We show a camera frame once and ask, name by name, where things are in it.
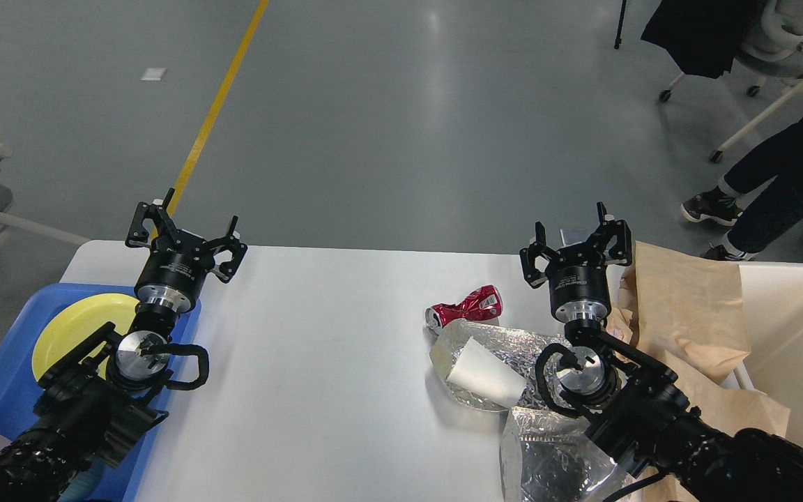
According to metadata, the blue plastic tray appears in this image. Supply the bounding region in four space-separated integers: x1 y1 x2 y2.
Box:
0 282 202 502

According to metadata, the brown paper bag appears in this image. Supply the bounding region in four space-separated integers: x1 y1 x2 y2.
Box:
605 241 791 502

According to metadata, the silver foil bag front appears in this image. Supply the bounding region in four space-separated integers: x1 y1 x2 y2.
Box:
499 407 629 501

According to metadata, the crumpled silver foil bag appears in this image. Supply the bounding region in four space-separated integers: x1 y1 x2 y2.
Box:
429 319 570 412

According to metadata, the black jacket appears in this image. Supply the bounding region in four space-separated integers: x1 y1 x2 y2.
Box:
641 1 758 79

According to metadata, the white paper cup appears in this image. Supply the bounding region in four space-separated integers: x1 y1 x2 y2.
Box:
445 338 527 408

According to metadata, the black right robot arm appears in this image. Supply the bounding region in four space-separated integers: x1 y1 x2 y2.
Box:
519 202 803 501

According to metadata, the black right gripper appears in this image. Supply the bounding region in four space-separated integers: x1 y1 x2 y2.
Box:
519 202 633 322

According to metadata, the dark teal mug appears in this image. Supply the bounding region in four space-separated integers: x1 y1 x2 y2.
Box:
57 464 103 501

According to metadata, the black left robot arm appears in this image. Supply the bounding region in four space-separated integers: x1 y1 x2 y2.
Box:
0 188 247 501

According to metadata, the crushed red soda can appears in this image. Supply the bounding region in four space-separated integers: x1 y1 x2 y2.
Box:
425 284 503 333

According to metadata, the white office chair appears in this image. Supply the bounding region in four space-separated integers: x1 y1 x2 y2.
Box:
658 0 803 165

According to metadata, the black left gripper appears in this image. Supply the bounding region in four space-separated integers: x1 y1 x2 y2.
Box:
125 188 248 314

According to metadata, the yellow plastic plate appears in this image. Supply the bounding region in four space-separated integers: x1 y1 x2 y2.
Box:
31 293 138 381

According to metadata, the person in dark jeans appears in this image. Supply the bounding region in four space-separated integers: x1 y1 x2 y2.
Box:
681 115 803 261

